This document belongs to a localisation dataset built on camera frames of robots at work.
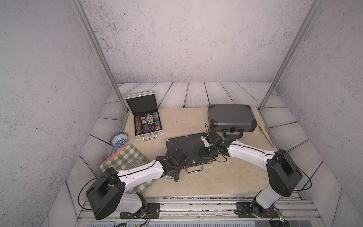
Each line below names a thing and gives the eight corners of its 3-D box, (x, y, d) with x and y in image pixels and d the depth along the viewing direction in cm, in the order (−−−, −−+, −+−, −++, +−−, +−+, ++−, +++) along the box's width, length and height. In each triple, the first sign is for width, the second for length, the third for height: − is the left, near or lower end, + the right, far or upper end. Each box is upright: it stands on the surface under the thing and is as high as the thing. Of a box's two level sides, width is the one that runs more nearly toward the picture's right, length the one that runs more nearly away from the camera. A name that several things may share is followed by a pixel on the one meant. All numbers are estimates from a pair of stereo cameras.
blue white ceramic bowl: (111, 146, 99) (108, 143, 96) (115, 135, 105) (113, 132, 102) (127, 146, 99) (125, 143, 96) (130, 135, 105) (129, 132, 102)
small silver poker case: (137, 142, 103) (127, 121, 85) (135, 117, 118) (126, 95, 101) (163, 136, 106) (159, 114, 88) (158, 112, 122) (153, 90, 104)
